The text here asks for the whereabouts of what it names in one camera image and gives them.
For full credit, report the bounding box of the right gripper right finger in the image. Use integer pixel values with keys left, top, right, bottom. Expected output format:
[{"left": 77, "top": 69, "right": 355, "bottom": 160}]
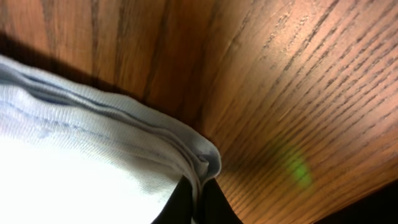
[{"left": 198, "top": 179, "right": 243, "bottom": 224}]

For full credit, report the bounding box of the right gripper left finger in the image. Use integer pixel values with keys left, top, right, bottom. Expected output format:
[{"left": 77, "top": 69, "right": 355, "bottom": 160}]
[{"left": 152, "top": 176, "right": 193, "bottom": 224}]

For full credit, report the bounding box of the light blue printed t-shirt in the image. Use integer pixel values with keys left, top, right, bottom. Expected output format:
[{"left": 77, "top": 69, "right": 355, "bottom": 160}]
[{"left": 1, "top": 57, "right": 221, "bottom": 223}]

